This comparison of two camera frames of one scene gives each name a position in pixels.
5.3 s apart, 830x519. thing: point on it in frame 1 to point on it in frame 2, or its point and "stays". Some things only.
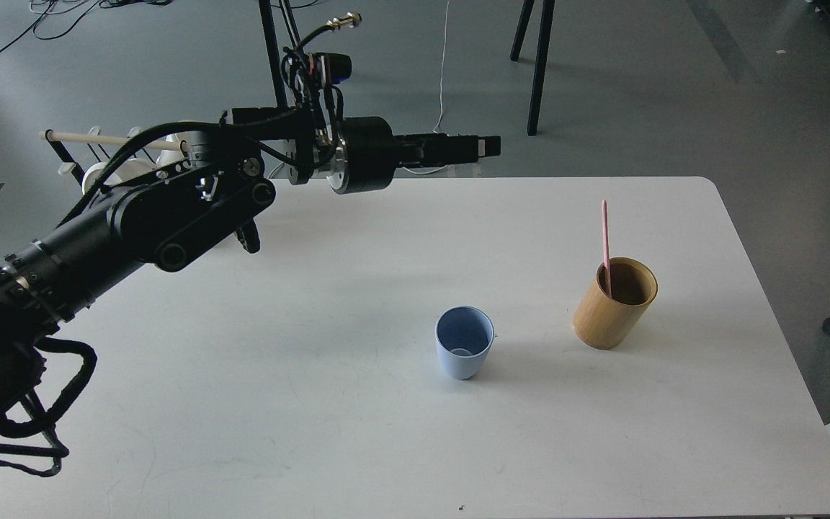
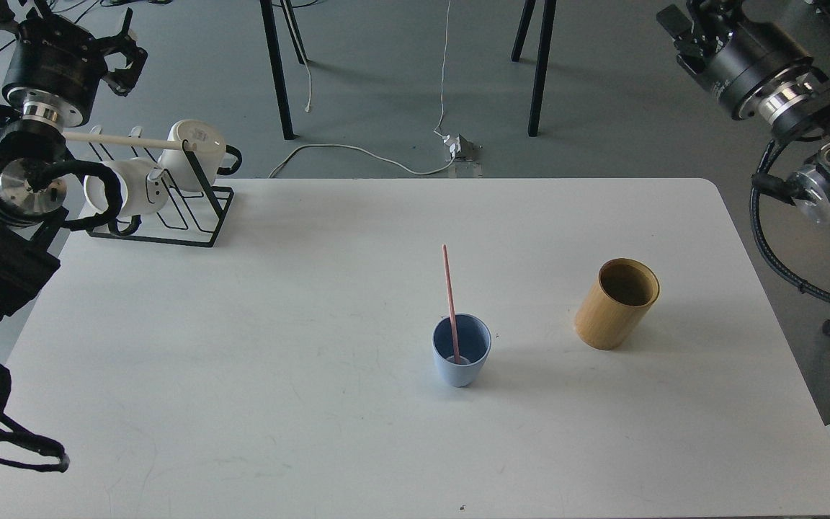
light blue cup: [465, 335] stays
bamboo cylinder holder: [604, 323] stays
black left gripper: [368, 153] to [52, 55]
